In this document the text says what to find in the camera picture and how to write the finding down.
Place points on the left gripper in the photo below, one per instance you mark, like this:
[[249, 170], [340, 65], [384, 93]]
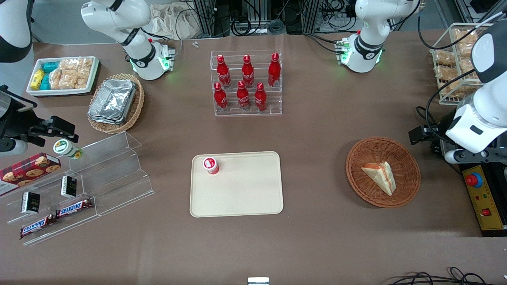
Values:
[[440, 130]]

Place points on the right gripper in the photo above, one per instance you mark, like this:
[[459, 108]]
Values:
[[12, 122]]

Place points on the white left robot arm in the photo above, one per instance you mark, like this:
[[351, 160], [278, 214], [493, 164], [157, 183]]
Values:
[[366, 35]]

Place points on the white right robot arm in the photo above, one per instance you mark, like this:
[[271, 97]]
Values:
[[134, 43]]

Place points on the white rectangular snack tray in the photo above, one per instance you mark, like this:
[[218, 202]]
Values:
[[35, 92]]

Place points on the wrapped triangle sandwich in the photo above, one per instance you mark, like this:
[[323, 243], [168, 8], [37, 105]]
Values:
[[381, 176]]

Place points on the brown round wicker basket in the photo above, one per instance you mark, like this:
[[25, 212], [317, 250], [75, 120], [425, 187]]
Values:
[[360, 174]]

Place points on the tan oval wicker basket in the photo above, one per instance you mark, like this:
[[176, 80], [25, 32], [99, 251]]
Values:
[[136, 107]]

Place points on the beige plastic tray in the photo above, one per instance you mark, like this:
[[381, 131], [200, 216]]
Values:
[[245, 190]]

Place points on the green lid yogurt cup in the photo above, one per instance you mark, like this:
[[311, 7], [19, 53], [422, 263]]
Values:
[[63, 147]]

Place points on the red plaid cookie box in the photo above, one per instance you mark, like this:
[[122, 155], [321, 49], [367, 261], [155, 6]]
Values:
[[27, 170]]

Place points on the teal snack packet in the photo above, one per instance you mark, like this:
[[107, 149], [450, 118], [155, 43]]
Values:
[[50, 67], [45, 82]]

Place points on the clear bag rice crackers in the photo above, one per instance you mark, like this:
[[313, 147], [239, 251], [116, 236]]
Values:
[[62, 80], [85, 73], [69, 64]]

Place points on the yellow snack packet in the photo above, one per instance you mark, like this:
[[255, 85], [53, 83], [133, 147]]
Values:
[[37, 79]]

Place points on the wrapped bread pack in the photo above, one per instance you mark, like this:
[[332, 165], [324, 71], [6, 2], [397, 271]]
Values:
[[465, 67], [465, 39], [445, 72], [444, 58], [455, 90]]

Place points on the small black box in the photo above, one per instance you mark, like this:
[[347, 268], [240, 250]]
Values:
[[30, 202], [69, 187]]

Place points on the stacked aluminium foil trays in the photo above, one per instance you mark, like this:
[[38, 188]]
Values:
[[113, 101]]

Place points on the clear acrylic stepped shelf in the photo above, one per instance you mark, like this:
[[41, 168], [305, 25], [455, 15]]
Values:
[[115, 174]]

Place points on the snickers chocolate bar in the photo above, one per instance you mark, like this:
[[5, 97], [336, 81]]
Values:
[[74, 207], [37, 226]]

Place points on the yellow emergency stop box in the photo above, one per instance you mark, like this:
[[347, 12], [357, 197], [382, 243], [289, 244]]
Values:
[[487, 206]]

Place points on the clear acrylic bottle rack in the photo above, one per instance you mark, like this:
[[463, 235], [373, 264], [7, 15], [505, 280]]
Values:
[[273, 101]]

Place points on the crumpled clear plastic bag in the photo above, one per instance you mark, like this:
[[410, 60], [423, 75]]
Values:
[[174, 21]]

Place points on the red lid yogurt cup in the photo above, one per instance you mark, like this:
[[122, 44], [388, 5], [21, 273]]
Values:
[[210, 165]]

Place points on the red cola bottle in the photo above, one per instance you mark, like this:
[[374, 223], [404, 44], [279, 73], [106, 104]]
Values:
[[248, 73], [223, 73], [220, 99], [243, 97], [260, 99], [274, 71]]

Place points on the aluminium frame rack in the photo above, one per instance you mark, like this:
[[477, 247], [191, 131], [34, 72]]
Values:
[[277, 16]]

